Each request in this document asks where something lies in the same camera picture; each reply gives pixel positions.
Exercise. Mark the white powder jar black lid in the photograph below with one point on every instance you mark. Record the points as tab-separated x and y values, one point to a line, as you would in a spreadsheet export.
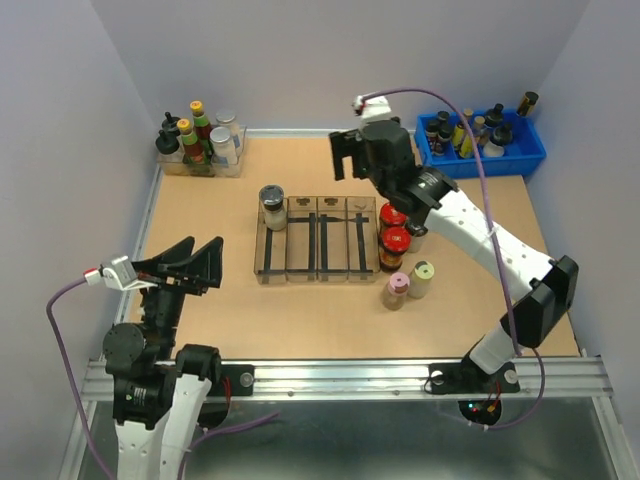
272	202

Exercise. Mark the black knob bottle front left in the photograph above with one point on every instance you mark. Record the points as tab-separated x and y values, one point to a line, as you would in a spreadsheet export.
168	147

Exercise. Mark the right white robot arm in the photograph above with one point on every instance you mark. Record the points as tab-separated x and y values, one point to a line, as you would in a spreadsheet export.
539	289

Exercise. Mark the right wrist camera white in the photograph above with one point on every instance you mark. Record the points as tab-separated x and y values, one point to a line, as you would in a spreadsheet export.
373	109

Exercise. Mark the black knob bottle in bin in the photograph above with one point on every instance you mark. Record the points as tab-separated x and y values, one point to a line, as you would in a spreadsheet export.
499	132

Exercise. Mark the red lid sauce jar back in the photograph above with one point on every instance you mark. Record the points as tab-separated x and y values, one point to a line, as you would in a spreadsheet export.
390	217

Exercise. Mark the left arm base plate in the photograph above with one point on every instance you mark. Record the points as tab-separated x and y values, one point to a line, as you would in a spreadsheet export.
240	377

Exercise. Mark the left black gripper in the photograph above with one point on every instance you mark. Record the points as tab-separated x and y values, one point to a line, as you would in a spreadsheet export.
204	266

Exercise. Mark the silver lid jar back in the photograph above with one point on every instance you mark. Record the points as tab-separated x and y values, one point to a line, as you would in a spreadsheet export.
227	118

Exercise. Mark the chili sauce bottle front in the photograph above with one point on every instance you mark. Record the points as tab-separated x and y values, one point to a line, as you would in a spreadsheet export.
191	143

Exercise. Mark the aluminium rail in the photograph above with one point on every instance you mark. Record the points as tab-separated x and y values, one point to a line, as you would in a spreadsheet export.
406	379

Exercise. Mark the yellow label bottle in bin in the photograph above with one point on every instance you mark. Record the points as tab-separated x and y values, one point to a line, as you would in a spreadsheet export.
461	140

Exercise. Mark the silver lid jar front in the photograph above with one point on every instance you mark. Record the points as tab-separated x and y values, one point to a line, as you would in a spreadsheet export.
224	147

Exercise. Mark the red lid sauce jar front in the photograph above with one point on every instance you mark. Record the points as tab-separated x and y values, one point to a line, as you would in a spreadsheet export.
394	243

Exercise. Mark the blue plastic bin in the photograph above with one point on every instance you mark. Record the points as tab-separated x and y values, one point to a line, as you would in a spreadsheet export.
521	157

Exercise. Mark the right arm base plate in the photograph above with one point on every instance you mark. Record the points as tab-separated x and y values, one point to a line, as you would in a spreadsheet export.
465	378

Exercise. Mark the clear bin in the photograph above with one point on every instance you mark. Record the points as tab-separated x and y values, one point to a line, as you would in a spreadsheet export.
362	237
300	264
270	253
332	256

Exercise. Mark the black cap spice jar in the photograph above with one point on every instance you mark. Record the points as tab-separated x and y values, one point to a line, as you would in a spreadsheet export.
417	233

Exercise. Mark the clear corner storage box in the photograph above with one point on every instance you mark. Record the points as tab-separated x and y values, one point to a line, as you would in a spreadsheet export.
210	169

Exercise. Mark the chili sauce bottle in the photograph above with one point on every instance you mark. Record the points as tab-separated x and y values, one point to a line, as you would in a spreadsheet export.
202	125
191	143

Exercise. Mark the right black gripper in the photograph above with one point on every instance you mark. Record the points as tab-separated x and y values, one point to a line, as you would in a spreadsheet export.
345	144

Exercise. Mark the black knob bottle back left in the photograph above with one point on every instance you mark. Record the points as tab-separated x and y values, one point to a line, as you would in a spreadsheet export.
169	124

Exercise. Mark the red lid sauce jar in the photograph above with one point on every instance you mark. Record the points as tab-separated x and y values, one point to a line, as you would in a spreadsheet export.
394	243
390	217

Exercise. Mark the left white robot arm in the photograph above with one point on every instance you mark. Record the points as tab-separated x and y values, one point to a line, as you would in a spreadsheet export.
136	353

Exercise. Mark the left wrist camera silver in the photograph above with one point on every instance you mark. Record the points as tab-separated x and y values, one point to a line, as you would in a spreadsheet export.
116	274

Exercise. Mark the pink lid spice jar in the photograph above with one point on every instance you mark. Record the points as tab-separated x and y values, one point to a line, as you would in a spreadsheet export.
395	292

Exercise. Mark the dark bottle behind blue bin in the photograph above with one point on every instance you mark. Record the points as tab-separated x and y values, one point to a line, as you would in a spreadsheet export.
527	104

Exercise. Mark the yellow lid spice jar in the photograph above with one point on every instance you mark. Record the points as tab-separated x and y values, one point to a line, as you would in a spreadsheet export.
420	279

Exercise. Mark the chili sauce bottle back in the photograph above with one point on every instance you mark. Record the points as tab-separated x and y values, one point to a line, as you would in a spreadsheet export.
202	125

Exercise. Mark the silver lid jar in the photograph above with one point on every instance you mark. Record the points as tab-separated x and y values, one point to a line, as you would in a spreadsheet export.
224	147
227	118

